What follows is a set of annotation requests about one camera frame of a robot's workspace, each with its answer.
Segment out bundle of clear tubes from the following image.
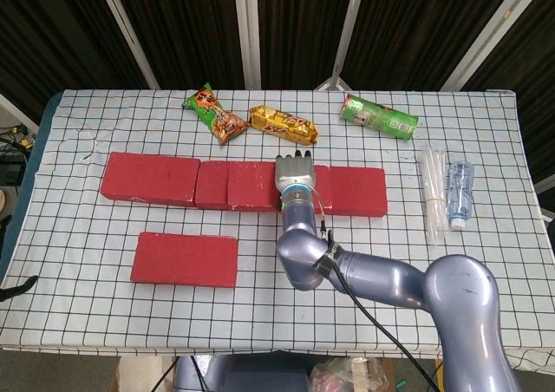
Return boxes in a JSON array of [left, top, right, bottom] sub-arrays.
[[418, 142, 448, 248]]

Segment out green orange snack bag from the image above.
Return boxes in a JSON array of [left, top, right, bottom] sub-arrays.
[[180, 82, 251, 146]]

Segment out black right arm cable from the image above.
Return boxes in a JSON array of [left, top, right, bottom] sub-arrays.
[[314, 187, 441, 392]]

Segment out clear plastic bag red contents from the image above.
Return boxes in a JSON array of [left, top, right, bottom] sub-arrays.
[[308, 356, 390, 392]]

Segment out green chips can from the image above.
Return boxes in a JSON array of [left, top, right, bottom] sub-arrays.
[[339, 93, 420, 142]]

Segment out beige sack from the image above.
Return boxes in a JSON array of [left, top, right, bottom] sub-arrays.
[[110, 356, 174, 392]]

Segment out white black checkered tablecloth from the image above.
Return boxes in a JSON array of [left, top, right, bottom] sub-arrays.
[[0, 88, 555, 361]]

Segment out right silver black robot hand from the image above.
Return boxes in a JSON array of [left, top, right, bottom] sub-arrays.
[[275, 150, 317, 193]]

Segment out red brick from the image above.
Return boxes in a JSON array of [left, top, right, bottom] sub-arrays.
[[194, 160, 231, 210], [129, 231, 239, 289], [99, 151, 201, 208], [329, 166, 389, 218], [226, 160, 334, 214]]

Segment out clear plastic water bottle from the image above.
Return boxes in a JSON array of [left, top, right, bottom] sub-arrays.
[[445, 160, 475, 231]]

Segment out black box device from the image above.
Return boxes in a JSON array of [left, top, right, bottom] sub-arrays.
[[0, 148, 27, 185]]

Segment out white metal frame bar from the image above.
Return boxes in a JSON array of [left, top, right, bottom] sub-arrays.
[[314, 0, 369, 91], [232, 0, 262, 90], [94, 0, 160, 90], [440, 0, 548, 91]]

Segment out yellow biscuit pack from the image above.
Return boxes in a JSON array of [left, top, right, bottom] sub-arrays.
[[248, 104, 319, 147]]

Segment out blue-grey robot torso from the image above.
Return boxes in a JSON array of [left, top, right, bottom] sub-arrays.
[[173, 355, 310, 392]]

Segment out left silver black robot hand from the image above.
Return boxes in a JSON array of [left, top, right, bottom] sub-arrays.
[[0, 274, 39, 303]]

